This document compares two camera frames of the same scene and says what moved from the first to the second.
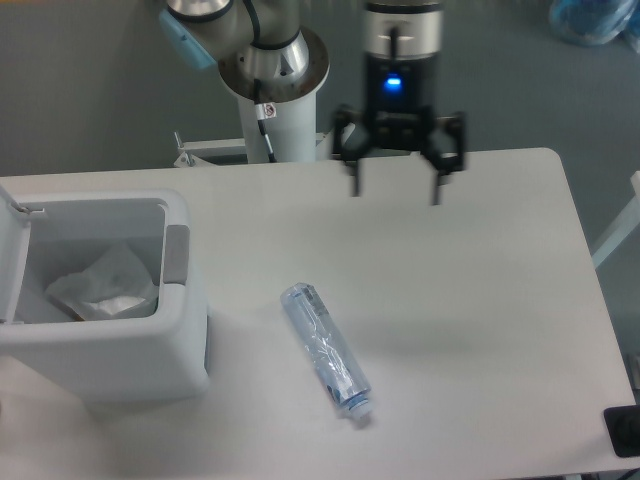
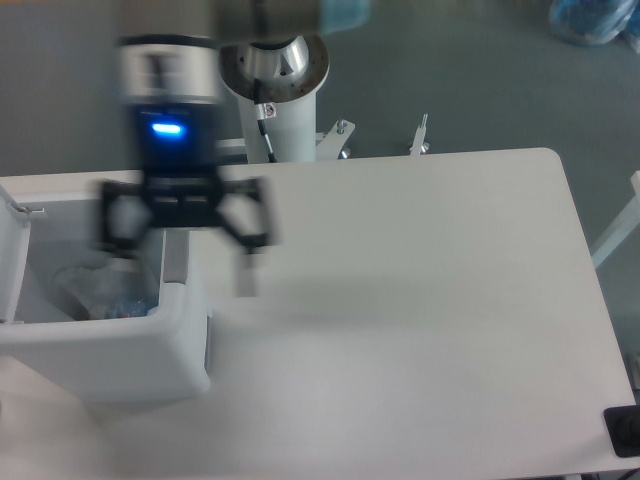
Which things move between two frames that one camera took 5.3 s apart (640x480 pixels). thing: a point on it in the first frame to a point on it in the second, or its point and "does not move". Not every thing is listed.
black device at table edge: x=623 y=426 does not move
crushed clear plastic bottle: x=327 y=349 to x=125 y=295
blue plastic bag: x=595 y=22 does not move
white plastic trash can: x=105 y=282 does not move
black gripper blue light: x=401 y=94 to x=179 y=145
